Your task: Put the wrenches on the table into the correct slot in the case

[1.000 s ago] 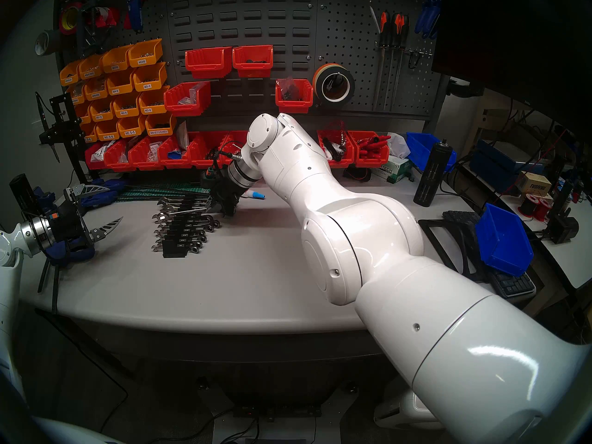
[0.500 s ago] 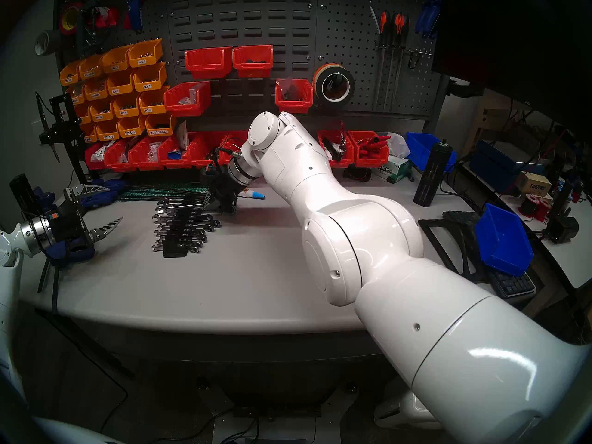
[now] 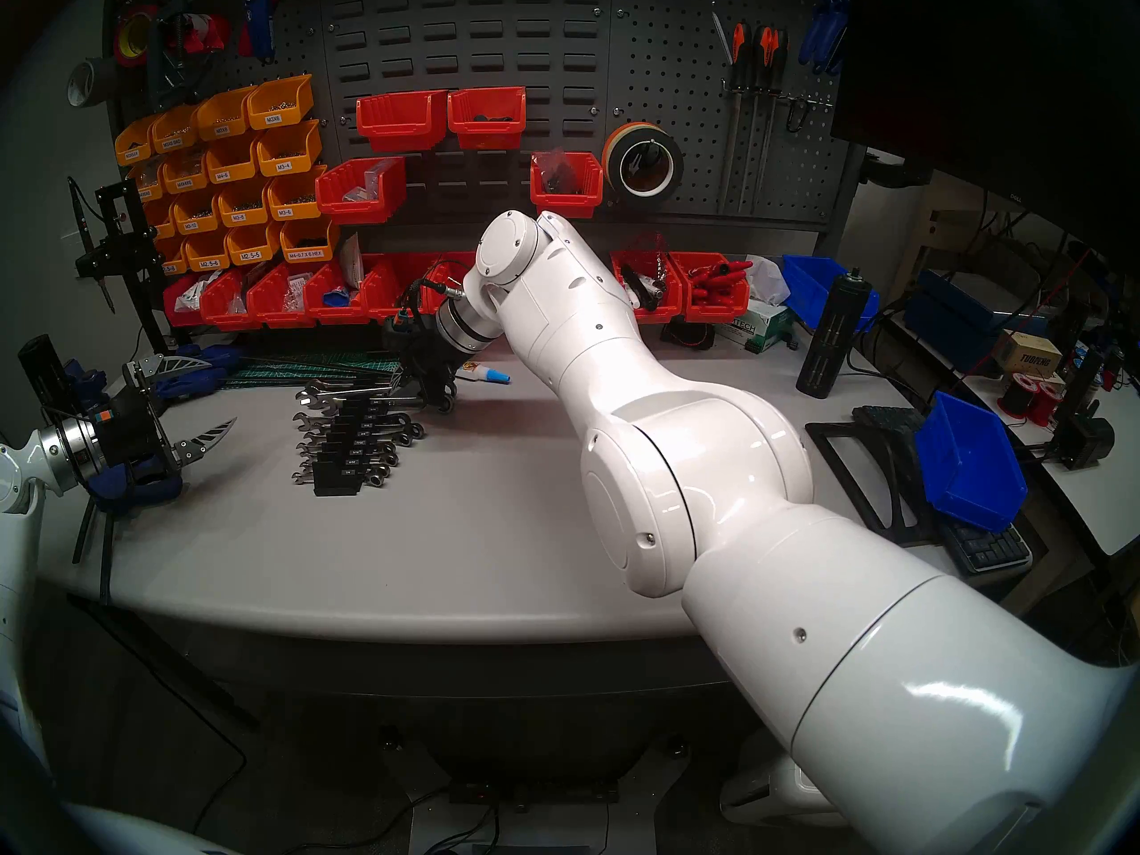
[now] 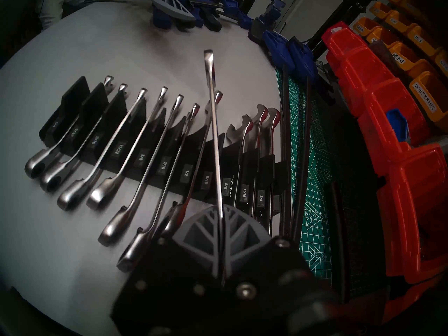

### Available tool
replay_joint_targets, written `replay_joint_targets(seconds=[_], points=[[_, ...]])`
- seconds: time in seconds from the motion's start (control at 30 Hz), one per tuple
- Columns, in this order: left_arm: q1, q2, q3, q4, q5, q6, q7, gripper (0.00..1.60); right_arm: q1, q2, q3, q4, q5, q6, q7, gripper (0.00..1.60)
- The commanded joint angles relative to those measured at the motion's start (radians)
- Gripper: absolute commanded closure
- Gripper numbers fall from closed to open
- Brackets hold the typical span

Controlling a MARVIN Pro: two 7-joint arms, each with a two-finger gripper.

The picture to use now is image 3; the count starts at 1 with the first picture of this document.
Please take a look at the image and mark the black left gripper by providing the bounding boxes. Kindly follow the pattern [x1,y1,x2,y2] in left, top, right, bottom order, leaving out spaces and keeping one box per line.
[85,350,237,489]

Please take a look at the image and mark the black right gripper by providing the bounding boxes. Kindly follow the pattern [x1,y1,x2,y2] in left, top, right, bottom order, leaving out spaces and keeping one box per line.
[396,323,466,415]

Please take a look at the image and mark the green cutting mat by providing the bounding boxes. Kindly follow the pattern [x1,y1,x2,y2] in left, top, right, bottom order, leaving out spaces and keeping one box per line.
[218,353,402,391]

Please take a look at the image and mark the black wrench holder rack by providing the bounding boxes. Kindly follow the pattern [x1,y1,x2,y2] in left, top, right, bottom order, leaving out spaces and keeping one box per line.
[312,377,386,500]

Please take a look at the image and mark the yellow screw bin M2.5-5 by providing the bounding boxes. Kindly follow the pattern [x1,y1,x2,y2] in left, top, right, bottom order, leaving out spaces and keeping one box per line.
[226,223,284,267]

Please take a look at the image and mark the black helping hand stand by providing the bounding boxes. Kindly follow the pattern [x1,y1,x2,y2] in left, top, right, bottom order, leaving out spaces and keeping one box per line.
[69,178,175,351]

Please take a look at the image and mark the yellow screw bin M4 HEX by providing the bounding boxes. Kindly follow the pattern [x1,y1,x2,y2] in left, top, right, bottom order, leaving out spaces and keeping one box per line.
[280,216,341,265]

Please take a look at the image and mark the yellow screw bin M3-8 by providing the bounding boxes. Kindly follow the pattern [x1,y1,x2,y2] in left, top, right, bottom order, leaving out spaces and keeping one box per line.
[216,180,273,229]

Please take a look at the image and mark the yellow screw bin M3-6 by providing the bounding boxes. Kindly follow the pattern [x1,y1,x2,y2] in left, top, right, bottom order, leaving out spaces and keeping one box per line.
[265,166,329,222]

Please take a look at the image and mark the yellow screw bin M4-6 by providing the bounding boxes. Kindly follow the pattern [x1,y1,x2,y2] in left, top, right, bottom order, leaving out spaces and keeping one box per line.
[205,135,264,184]

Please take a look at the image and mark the yellow screw bin M3-4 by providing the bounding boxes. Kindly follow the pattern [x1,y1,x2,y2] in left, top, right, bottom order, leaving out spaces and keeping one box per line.
[256,120,323,177]

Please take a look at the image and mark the yellow screw bin M3X8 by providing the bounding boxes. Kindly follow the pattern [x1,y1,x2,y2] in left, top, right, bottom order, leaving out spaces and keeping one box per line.
[194,87,255,142]

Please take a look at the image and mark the large orange white tape roll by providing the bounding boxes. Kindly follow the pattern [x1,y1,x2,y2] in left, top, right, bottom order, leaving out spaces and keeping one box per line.
[601,121,685,206]

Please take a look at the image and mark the yellow screw bin M3X6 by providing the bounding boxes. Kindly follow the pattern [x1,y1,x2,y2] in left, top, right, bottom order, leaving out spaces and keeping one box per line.
[246,75,315,131]

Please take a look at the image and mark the green white glove box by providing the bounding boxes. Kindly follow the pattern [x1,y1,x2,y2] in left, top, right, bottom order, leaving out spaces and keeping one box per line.
[715,299,798,355]

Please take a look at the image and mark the black metal clamp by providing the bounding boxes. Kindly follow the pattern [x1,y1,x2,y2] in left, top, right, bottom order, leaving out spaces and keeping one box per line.
[145,0,224,110]

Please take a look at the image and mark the white plastic bag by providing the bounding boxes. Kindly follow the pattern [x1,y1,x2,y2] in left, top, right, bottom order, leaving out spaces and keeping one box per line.
[744,255,792,307]

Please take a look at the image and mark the red yellow tape roll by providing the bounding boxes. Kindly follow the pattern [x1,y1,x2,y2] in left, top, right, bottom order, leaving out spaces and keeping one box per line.
[112,5,161,69]

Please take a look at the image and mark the blue storage bin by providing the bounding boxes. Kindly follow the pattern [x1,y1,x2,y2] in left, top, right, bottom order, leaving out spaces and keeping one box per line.
[782,255,883,333]
[915,390,1030,533]

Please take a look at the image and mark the black water bottle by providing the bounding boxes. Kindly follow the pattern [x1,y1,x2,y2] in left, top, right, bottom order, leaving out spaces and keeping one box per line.
[795,268,875,400]

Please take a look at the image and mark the black pegboard hook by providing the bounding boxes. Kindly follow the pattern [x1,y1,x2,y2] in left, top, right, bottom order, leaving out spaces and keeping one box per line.
[782,96,834,134]

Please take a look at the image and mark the white air purifier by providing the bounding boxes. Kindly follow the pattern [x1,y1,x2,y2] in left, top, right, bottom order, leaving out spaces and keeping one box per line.
[720,755,847,827]

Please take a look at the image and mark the dark blue crate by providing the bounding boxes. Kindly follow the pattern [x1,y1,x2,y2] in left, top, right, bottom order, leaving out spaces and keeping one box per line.
[904,268,1052,373]

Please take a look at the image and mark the black keyboard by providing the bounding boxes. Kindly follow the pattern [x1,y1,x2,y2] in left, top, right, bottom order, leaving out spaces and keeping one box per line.
[852,405,1034,576]

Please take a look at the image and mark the small cardboard box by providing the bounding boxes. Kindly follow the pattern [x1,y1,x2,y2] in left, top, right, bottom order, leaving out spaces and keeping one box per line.
[991,330,1065,380]

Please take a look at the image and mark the black monitor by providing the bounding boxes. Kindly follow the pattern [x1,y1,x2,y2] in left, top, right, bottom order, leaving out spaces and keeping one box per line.
[830,0,1140,266]

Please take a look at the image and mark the black power adapter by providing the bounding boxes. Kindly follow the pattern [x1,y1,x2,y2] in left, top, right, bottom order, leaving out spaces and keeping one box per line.
[1051,346,1117,471]

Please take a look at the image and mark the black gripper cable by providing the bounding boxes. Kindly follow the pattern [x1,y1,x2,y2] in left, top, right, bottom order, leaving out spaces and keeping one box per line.
[396,277,468,329]

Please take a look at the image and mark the red handled tools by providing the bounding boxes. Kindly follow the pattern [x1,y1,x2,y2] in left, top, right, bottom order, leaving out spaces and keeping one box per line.
[688,258,753,297]

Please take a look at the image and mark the grey duct tape roll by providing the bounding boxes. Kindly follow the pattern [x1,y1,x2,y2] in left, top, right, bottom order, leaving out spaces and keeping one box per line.
[67,58,121,109]

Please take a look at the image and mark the orange black handled screwdriver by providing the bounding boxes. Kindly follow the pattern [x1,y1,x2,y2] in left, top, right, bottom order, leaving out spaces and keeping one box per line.
[755,28,790,213]
[717,22,752,213]
[737,25,774,215]

